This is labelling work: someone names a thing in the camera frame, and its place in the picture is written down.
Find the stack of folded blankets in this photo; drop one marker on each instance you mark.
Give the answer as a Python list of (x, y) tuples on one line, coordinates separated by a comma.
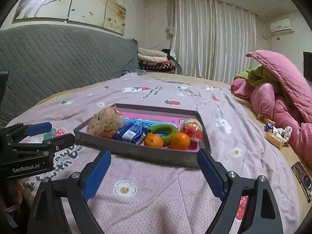
[(156, 59)]

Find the pink strawberry print bedsheet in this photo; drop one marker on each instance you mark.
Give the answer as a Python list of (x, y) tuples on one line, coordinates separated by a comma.
[(158, 199)]

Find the grey cardboard box tray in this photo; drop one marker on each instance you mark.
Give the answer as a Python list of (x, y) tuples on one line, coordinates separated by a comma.
[(151, 157)]

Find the black television screen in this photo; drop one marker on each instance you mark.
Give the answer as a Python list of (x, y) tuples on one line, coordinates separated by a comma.
[(307, 65)]

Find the grey quilted headboard cover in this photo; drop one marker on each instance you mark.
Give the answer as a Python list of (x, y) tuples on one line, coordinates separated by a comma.
[(61, 61)]

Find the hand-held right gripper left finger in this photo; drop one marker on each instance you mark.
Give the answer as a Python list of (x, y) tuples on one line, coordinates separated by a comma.
[(96, 175)]

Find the pink quilt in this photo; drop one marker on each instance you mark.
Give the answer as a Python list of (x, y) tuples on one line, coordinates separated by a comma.
[(285, 78)]

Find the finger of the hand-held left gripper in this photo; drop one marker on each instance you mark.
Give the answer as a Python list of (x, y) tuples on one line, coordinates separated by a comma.
[(63, 140), (37, 128)]

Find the blue snack packet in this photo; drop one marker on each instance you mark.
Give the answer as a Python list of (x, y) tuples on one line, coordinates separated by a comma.
[(131, 134)]

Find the beige mesh scrunchie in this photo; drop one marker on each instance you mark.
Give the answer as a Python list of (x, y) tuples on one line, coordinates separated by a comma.
[(104, 119)]

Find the snack wrappers bundle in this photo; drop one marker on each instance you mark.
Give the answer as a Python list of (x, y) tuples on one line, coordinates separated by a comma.
[(282, 132)]

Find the orange mandarin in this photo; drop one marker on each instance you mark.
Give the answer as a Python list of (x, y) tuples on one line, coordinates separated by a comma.
[(154, 141), (180, 141)]

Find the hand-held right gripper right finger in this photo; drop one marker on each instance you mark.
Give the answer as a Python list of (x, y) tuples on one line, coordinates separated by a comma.
[(210, 175)]

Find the white air conditioner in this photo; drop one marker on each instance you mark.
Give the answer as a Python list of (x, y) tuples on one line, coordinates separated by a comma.
[(281, 26)]

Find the small blue candy wrapper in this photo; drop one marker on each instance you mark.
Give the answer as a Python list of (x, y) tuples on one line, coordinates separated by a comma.
[(269, 127)]

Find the green blanket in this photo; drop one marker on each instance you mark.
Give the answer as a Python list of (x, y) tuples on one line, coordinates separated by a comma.
[(256, 74)]

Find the blossom tree wall painting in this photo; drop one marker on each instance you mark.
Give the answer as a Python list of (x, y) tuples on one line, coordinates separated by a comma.
[(73, 2)]

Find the white curtain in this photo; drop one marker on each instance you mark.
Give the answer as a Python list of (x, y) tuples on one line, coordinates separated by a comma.
[(214, 41)]

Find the blue and red toy egg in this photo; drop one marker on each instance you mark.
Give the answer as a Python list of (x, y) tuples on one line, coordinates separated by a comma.
[(192, 129)]

